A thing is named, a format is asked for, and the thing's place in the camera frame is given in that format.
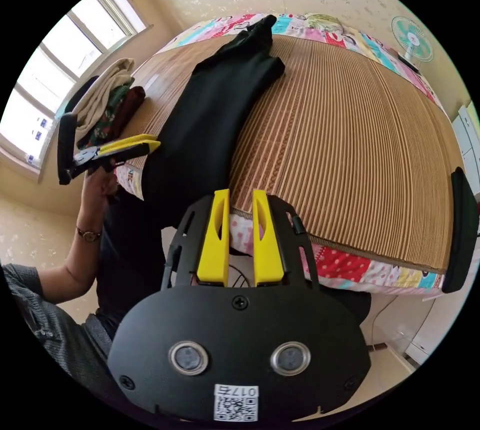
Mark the black long pants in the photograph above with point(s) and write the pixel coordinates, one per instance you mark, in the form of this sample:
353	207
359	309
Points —
210	118

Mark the black chair backrest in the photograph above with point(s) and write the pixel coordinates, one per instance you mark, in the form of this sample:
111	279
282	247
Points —
462	231

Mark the bed with woven mat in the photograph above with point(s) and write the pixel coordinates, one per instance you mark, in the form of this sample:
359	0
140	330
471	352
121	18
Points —
356	137

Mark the person's left forearm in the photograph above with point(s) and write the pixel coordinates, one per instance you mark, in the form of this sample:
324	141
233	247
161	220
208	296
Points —
80	261

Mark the person's body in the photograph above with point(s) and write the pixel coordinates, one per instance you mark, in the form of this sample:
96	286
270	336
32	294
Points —
48	325

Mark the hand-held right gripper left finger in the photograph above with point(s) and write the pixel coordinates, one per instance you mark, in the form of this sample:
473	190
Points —
214	246

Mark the green standing fan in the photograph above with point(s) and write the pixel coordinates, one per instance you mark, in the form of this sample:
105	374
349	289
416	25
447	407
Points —
411	38

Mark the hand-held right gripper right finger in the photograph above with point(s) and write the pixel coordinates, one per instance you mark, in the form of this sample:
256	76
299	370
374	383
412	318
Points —
267	249

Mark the window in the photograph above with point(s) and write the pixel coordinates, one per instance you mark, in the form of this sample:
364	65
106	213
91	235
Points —
60	54

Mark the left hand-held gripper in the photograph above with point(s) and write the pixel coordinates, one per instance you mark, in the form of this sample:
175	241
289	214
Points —
89	160

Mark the pile of clothes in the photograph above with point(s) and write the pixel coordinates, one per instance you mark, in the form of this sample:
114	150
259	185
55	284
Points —
108	107

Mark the person's left hand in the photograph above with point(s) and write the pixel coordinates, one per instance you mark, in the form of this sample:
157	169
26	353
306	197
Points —
98	193

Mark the white cupboard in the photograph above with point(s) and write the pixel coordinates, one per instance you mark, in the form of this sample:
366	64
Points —
467	144

